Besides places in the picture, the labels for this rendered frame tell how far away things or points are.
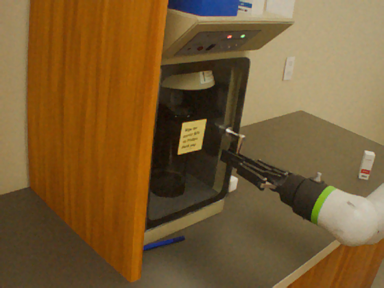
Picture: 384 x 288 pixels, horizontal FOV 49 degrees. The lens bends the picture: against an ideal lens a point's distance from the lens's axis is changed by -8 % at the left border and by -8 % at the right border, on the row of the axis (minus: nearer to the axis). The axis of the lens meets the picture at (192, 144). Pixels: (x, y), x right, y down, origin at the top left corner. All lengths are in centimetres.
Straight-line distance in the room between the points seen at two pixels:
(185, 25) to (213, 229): 60
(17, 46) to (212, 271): 75
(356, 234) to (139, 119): 49
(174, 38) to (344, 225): 50
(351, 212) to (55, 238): 69
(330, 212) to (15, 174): 87
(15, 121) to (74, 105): 32
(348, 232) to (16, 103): 90
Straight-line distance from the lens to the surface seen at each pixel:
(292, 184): 102
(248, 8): 96
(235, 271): 109
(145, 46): 78
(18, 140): 131
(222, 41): 94
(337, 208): 96
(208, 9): 83
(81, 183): 105
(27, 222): 120
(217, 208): 127
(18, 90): 126
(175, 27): 84
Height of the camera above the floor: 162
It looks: 24 degrees down
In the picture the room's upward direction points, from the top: 8 degrees clockwise
